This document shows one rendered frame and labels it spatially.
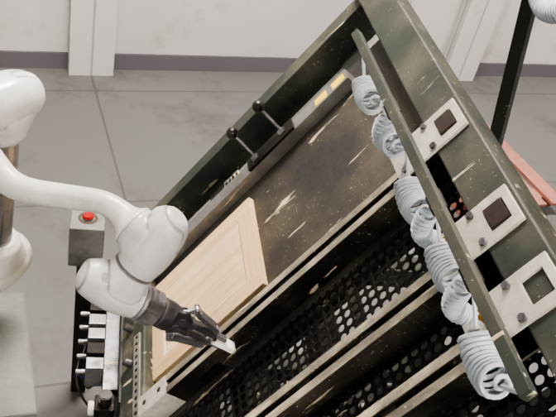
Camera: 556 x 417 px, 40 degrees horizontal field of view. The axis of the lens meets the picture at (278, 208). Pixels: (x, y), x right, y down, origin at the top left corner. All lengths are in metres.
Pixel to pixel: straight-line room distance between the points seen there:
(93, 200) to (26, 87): 0.41
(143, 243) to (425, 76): 0.75
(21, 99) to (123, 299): 0.58
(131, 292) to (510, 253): 0.83
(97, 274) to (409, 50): 0.92
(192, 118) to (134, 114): 0.38
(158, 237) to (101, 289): 0.18
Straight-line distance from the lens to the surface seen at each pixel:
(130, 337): 2.45
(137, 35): 5.48
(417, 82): 1.82
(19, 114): 1.99
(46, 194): 1.78
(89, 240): 2.71
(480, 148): 1.56
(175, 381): 2.07
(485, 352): 1.19
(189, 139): 4.89
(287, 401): 1.67
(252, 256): 2.12
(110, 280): 1.71
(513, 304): 1.32
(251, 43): 5.72
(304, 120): 2.24
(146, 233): 1.66
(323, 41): 2.40
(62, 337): 3.57
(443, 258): 1.30
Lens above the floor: 2.67
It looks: 37 degrees down
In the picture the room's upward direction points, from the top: 14 degrees clockwise
